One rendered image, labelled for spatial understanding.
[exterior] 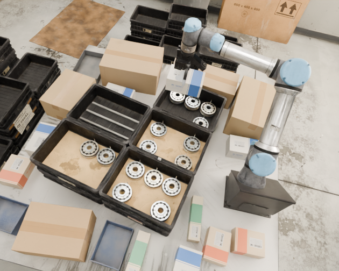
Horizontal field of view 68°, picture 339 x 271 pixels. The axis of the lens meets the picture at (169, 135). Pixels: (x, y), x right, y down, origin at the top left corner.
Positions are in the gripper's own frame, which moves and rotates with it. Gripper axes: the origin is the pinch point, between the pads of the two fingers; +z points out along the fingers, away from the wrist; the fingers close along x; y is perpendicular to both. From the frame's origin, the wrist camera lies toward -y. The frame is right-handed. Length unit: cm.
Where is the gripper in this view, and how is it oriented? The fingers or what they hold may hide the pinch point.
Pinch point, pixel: (185, 78)
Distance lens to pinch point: 146.5
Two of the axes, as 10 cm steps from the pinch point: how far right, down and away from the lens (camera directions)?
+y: -9.7, -2.5, 0.4
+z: -1.0, 5.3, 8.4
